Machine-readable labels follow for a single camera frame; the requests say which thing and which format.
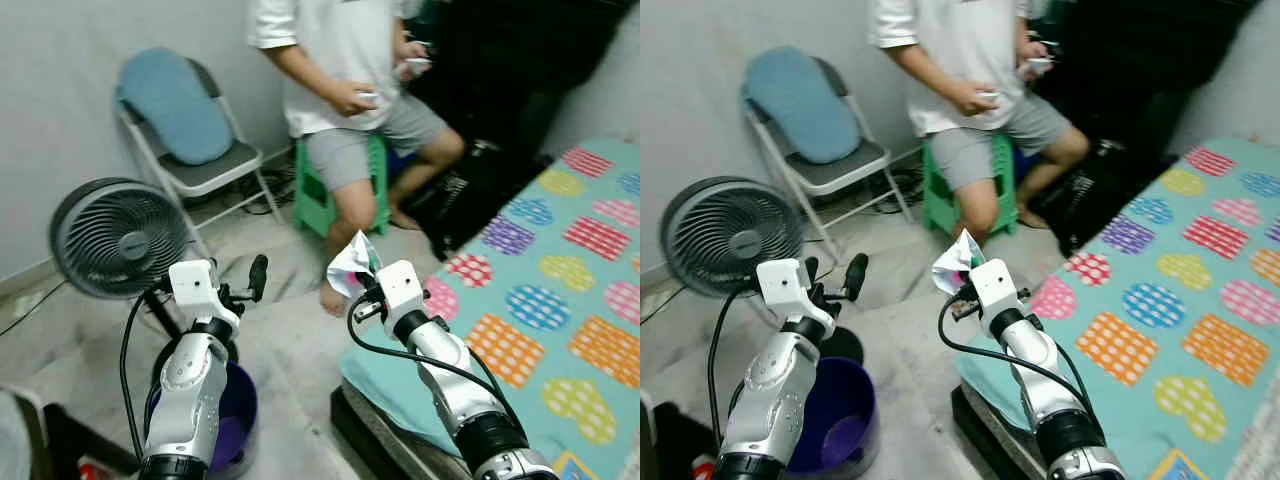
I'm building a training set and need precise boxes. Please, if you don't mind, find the blue seat cushion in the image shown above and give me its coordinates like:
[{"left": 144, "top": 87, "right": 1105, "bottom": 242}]
[
  {"left": 742, "top": 45, "right": 863, "bottom": 166},
  {"left": 115, "top": 46, "right": 234, "bottom": 167}
]

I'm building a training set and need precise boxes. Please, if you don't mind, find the teal blanket with colourful shapes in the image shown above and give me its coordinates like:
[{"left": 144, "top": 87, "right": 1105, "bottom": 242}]
[
  {"left": 340, "top": 135, "right": 641, "bottom": 480},
  {"left": 955, "top": 135, "right": 1280, "bottom": 480}
]

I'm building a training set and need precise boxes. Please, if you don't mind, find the person right hand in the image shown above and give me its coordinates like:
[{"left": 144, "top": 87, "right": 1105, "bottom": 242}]
[
  {"left": 950, "top": 80, "right": 1001, "bottom": 116},
  {"left": 335, "top": 83, "right": 381, "bottom": 116}
]

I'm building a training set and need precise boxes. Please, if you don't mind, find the grey folding chair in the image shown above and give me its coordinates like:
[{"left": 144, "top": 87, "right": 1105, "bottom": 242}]
[
  {"left": 742, "top": 55, "right": 914, "bottom": 263},
  {"left": 113, "top": 55, "right": 286, "bottom": 263}
]

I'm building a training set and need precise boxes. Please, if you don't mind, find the grey round floor fan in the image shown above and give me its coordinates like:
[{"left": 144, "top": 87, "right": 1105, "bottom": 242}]
[
  {"left": 660, "top": 176, "right": 807, "bottom": 301},
  {"left": 50, "top": 177, "right": 193, "bottom": 336}
]

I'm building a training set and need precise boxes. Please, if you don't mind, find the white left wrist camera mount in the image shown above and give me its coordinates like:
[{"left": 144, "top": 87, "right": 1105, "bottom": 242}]
[
  {"left": 167, "top": 260, "right": 221, "bottom": 323},
  {"left": 755, "top": 258, "right": 809, "bottom": 321}
]

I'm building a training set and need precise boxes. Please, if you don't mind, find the black mesh-sided bag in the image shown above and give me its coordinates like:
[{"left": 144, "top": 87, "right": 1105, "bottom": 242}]
[
  {"left": 405, "top": 140, "right": 553, "bottom": 263},
  {"left": 1030, "top": 140, "right": 1169, "bottom": 259}
]

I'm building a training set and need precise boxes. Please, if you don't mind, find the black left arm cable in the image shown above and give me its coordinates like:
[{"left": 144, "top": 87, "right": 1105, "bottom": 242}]
[
  {"left": 706, "top": 288, "right": 763, "bottom": 451},
  {"left": 119, "top": 290, "right": 176, "bottom": 463}
]

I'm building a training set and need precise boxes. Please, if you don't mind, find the person in white shirt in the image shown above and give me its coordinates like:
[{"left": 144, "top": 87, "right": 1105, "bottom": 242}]
[
  {"left": 868, "top": 0, "right": 1093, "bottom": 251},
  {"left": 247, "top": 0, "right": 468, "bottom": 317}
]

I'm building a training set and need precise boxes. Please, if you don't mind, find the person left hand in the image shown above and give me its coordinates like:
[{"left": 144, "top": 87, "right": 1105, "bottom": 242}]
[
  {"left": 1018, "top": 40, "right": 1056, "bottom": 81},
  {"left": 398, "top": 40, "right": 433, "bottom": 83}
]

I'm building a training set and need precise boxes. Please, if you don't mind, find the white paper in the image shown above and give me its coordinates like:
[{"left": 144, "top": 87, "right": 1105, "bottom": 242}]
[
  {"left": 327, "top": 230, "right": 383, "bottom": 299},
  {"left": 932, "top": 228, "right": 986, "bottom": 298}
]

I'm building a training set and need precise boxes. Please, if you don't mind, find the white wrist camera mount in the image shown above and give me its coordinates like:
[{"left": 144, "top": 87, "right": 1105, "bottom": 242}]
[
  {"left": 970, "top": 258, "right": 1026, "bottom": 313},
  {"left": 167, "top": 260, "right": 221, "bottom": 323},
  {"left": 755, "top": 258, "right": 809, "bottom": 321},
  {"left": 375, "top": 262, "right": 429, "bottom": 313}
]

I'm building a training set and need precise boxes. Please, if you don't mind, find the purple plastic bin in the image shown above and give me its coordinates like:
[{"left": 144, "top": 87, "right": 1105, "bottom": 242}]
[
  {"left": 148, "top": 360, "right": 259, "bottom": 477},
  {"left": 783, "top": 355, "right": 883, "bottom": 474}
]

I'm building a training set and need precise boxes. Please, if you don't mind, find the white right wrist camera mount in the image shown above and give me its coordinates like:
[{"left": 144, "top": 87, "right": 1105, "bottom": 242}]
[
  {"left": 375, "top": 262, "right": 429, "bottom": 313},
  {"left": 970, "top": 258, "right": 1026, "bottom": 313}
]

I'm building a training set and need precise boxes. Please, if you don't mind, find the green plastic stool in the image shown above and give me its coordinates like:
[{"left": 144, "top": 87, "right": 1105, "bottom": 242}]
[
  {"left": 920, "top": 132, "right": 1021, "bottom": 241},
  {"left": 292, "top": 133, "right": 393, "bottom": 241}
]

